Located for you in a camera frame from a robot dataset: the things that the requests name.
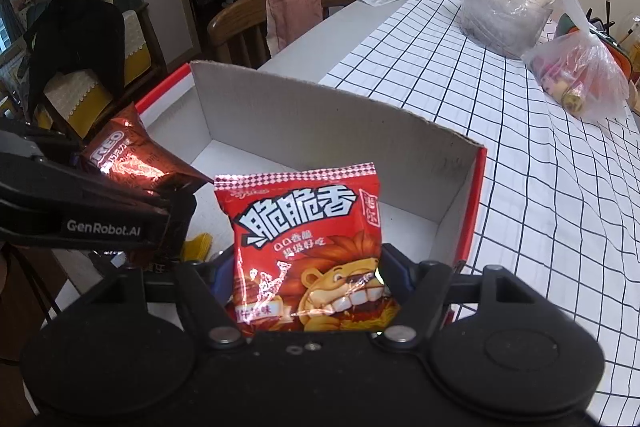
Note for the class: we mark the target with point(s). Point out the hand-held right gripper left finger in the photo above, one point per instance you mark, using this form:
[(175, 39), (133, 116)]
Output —
[(224, 277)]

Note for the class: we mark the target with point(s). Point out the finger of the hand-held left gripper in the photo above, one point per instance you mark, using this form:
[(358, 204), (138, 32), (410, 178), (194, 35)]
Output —
[(55, 149), (177, 222)]

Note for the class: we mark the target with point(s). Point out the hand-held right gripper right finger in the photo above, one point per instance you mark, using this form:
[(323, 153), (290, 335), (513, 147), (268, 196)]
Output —
[(396, 268)]

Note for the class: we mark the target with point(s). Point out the yellow snack packet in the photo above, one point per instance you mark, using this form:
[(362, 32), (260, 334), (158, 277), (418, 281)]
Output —
[(200, 244)]

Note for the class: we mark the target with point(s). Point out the shiny brown cookie packet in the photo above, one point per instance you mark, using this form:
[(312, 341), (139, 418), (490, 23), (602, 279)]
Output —
[(135, 157)]

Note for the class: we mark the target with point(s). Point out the red lion snack packet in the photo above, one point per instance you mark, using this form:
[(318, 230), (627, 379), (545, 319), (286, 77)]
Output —
[(300, 232)]

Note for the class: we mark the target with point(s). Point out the red and white cardboard box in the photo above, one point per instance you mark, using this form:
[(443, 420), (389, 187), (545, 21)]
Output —
[(325, 127)]

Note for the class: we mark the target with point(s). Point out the chair with black jacket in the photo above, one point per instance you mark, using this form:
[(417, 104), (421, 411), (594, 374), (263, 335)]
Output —
[(65, 92)]

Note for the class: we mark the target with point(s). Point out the black jacket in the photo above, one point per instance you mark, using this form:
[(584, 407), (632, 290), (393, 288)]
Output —
[(80, 32)]

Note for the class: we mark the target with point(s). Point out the white checked tablecloth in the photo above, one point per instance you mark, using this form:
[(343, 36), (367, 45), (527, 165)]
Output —
[(525, 187)]

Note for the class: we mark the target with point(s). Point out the wooden chair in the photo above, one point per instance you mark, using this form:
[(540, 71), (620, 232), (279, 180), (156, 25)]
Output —
[(235, 27)]

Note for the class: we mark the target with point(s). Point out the pink cloth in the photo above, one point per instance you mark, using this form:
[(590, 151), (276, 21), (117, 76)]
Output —
[(292, 14)]

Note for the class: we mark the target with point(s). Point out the pinkish plastic bag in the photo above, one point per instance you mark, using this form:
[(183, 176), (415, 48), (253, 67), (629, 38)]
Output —
[(580, 72)]

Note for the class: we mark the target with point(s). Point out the clear plastic bag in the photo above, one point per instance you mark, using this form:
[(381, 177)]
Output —
[(500, 12)]

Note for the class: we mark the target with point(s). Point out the paint brush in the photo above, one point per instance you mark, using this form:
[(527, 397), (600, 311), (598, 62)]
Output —
[(607, 4)]

